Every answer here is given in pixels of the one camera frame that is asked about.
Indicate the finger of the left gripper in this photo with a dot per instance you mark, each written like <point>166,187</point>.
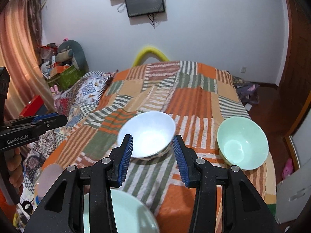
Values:
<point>30,119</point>
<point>40,127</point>

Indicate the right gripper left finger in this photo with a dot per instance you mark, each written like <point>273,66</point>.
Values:
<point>120,157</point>

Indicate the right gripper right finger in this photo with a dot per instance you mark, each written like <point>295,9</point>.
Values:
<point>185,158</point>

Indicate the mint green plate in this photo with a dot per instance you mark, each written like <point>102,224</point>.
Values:
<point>131,215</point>

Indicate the person's left hand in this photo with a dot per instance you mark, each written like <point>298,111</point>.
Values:
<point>15,167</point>

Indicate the red box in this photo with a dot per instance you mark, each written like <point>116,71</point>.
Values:
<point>35,107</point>

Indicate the pink rabbit figurine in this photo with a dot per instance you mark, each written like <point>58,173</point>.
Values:
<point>56,94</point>

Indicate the white bowl with dark spots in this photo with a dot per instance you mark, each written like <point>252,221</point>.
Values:
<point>151,131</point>

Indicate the green cardboard box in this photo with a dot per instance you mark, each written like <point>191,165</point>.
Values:
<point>66,79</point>

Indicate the mint green bowl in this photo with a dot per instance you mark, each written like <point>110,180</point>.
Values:
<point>242,143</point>

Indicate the checkered patterned quilt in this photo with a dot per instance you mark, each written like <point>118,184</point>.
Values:
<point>62,145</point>

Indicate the orange striped patchwork blanket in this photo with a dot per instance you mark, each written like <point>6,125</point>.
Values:
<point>198,98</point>

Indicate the grey plush toy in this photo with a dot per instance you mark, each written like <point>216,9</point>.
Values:
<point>72,51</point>

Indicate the pink curtain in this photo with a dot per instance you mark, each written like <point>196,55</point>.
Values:
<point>21,36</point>

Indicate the yellow foam tube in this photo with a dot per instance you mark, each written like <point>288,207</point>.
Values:
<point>149,51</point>

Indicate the brown wooden door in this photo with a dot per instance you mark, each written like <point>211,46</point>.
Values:
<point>294,87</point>

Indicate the small wall monitor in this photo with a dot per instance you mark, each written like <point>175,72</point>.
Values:
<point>144,7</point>

